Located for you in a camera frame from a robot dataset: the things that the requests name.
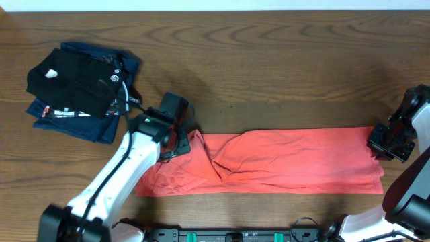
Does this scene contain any red printed t-shirt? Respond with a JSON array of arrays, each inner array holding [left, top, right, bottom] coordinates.
[[134, 127, 384, 197]]

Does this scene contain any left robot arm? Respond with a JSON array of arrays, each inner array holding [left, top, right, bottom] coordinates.
[[37, 114, 189, 241]]

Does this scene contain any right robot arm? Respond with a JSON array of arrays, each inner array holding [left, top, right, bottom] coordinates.
[[320, 103, 429, 241]]

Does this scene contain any navy folded garment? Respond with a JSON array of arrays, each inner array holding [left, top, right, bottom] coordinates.
[[26, 42, 140, 144]]

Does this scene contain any black folded garment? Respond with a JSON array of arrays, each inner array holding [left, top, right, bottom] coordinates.
[[26, 48, 139, 119]]

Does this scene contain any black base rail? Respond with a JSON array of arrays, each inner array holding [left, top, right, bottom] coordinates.
[[143, 217, 338, 242]]

